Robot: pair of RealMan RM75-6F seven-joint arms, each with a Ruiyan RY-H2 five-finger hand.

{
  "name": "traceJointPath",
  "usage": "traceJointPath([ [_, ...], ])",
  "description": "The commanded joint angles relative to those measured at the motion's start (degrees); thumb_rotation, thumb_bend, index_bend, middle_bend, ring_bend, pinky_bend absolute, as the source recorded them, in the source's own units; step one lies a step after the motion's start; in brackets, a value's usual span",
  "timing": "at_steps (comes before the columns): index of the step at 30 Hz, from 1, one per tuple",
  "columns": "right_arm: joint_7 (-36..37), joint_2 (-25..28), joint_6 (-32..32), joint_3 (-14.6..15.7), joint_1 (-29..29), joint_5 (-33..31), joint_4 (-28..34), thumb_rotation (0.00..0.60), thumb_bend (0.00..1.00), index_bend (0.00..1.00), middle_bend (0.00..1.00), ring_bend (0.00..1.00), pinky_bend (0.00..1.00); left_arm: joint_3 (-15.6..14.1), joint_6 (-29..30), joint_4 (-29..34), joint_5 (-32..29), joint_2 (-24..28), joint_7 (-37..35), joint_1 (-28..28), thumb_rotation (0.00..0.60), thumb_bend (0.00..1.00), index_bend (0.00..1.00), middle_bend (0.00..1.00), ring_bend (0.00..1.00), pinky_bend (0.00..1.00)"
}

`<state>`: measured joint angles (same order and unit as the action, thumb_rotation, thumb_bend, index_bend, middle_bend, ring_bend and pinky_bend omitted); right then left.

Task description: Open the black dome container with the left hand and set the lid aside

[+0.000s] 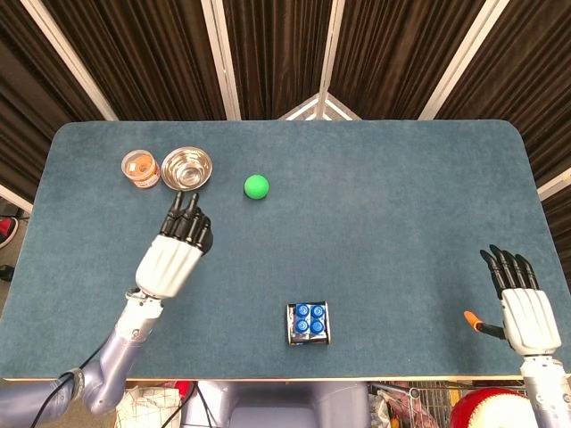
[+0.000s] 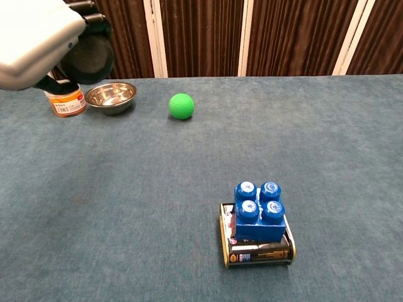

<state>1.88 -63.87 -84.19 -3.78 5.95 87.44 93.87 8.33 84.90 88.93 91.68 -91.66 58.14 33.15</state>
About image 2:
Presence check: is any green rubber ball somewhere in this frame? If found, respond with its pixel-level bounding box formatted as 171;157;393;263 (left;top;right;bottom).
168;92;195;121

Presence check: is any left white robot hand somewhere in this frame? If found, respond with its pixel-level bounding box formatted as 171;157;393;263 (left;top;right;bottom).
0;0;113;95

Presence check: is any brown pleated curtain panel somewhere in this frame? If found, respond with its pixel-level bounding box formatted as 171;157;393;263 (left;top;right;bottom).
245;0;360;77
345;0;403;76
64;0;156;80
159;0;245;78

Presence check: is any blue felt table cloth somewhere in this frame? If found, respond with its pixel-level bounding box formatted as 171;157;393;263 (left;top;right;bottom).
0;74;403;302

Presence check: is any white frame post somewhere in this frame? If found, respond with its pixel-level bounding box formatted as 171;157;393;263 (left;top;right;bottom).
331;0;370;76
237;0;254;77
143;0;169;79

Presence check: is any clear jar with orange contents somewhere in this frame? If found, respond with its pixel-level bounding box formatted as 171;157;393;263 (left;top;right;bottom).
45;83;88;118

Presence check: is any stainless steel bowl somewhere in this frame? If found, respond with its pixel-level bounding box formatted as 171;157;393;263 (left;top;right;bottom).
84;82;138;116

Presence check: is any pack of black batteries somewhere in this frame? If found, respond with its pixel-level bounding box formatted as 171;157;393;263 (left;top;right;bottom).
219;202;298;269

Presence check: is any blue four-stud toy brick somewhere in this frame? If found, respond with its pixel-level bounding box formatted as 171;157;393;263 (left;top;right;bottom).
233;181;288;243

